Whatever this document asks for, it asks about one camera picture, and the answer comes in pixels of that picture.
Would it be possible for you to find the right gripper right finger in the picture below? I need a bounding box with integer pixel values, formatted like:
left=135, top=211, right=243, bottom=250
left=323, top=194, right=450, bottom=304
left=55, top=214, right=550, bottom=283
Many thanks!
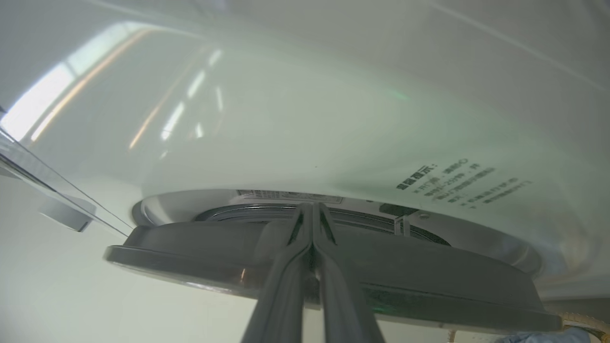
left=313, top=203, right=385, bottom=343

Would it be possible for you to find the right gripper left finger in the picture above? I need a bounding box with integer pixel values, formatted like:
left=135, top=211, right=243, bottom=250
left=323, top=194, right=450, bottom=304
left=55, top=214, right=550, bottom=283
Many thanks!
left=241, top=204, right=314, bottom=343

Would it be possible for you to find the grey round washing machine door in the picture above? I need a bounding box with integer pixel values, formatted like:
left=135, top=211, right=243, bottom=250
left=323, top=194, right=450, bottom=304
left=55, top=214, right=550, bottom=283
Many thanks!
left=104, top=202, right=563, bottom=334

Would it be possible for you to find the blue garment with orange prints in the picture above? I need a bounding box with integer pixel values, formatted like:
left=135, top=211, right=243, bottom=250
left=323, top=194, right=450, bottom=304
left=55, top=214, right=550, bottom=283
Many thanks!
left=496, top=328, right=591, bottom=343

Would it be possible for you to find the white front-load washing machine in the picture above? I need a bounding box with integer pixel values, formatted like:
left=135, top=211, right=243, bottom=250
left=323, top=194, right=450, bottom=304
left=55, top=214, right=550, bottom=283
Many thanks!
left=0, top=0, right=610, bottom=308

